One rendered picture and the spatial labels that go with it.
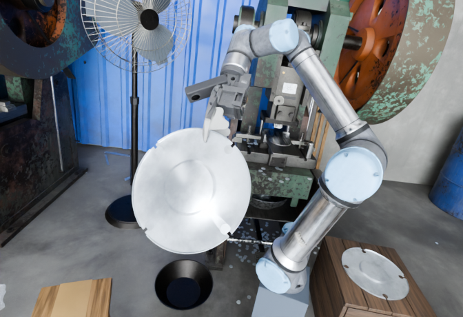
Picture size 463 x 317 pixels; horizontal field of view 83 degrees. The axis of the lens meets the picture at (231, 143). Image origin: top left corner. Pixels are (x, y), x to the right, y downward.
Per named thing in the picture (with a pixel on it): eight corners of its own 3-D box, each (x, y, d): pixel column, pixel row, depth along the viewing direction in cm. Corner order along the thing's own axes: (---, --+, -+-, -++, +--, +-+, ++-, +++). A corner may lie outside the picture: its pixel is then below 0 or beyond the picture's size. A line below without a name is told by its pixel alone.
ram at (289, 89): (297, 124, 141) (311, 67, 130) (270, 120, 140) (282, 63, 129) (290, 115, 157) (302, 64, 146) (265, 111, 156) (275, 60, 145)
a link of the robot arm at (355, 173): (295, 275, 92) (399, 156, 65) (275, 306, 81) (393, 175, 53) (267, 251, 97) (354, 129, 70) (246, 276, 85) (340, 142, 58)
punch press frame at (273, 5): (297, 249, 158) (373, -3, 108) (226, 241, 155) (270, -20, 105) (275, 180, 231) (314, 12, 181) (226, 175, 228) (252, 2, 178)
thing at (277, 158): (293, 179, 134) (300, 155, 129) (266, 176, 133) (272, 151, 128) (284, 158, 157) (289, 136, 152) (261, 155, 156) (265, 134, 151)
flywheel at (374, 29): (355, 129, 169) (461, 91, 98) (324, 125, 168) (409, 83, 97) (359, 27, 181) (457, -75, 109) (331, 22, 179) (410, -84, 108)
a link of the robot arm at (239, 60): (223, 49, 70) (225, 70, 78) (218, 63, 69) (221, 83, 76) (250, 54, 69) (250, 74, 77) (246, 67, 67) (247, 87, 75)
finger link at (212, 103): (209, 116, 61) (220, 86, 65) (203, 114, 61) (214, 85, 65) (212, 125, 65) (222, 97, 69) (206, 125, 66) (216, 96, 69)
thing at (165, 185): (182, 283, 56) (180, 284, 56) (112, 185, 66) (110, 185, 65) (278, 188, 58) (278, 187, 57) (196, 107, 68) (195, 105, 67)
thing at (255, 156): (314, 169, 149) (317, 160, 147) (235, 160, 146) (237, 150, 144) (300, 148, 177) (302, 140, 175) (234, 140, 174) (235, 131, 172)
